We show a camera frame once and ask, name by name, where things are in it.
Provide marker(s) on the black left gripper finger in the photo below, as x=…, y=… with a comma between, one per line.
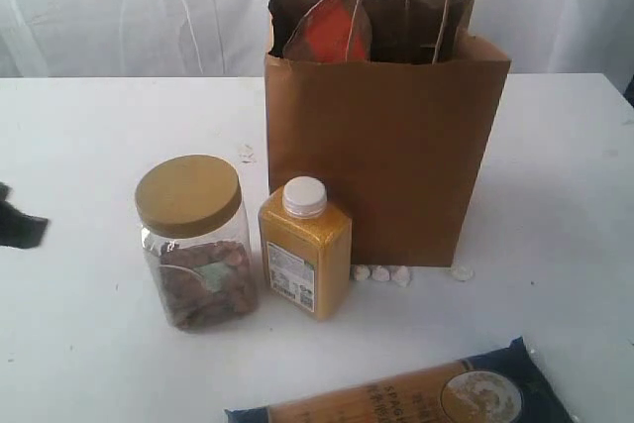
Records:
x=17, y=229

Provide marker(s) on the nut jar gold lid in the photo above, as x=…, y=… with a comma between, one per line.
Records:
x=196, y=241

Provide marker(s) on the yellow millet bottle white cap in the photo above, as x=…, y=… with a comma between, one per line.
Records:
x=306, y=247

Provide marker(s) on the brown red paper pouch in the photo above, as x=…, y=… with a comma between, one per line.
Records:
x=332, y=31

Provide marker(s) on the brown paper bag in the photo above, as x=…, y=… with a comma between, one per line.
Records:
x=397, y=137

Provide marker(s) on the white backdrop curtain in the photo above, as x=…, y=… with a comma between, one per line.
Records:
x=47, y=38

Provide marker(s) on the spaghetti packet dark blue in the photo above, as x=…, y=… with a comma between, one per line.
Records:
x=503, y=385

